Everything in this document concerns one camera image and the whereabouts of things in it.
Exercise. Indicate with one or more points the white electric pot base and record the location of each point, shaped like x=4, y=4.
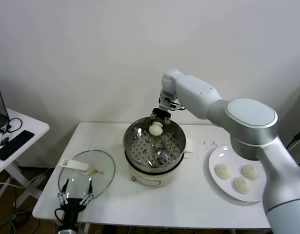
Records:
x=149, y=179

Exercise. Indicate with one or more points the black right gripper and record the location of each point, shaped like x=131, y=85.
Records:
x=160, y=113

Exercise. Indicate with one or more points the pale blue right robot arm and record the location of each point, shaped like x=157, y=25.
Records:
x=249, y=117

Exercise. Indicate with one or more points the small black adapter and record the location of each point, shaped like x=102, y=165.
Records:
x=4, y=141

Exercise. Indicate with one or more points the white side table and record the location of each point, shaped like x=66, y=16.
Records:
x=30, y=122

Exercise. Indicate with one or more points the white steamed baozi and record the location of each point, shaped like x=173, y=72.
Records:
x=223, y=171
x=155, y=130
x=250, y=172
x=242, y=185

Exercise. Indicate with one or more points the flat black phone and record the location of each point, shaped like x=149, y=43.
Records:
x=14, y=145

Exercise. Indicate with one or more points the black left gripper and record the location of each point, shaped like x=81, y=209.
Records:
x=71, y=206

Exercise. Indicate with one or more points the white round plate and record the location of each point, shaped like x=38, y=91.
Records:
x=220, y=156

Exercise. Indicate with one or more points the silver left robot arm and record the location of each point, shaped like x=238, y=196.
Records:
x=66, y=230

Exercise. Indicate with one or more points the perforated steel steamer basket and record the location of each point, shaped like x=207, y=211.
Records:
x=128, y=139

